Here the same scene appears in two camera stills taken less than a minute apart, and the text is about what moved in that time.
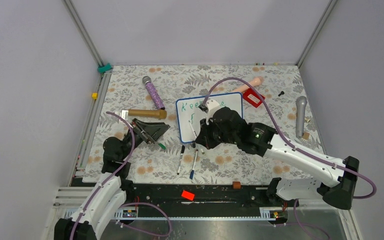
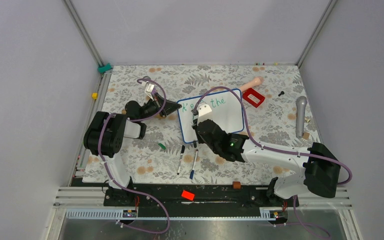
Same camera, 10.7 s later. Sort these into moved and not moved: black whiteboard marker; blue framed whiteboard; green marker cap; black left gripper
Moved: black left gripper
Not moved: green marker cap; blue framed whiteboard; black whiteboard marker
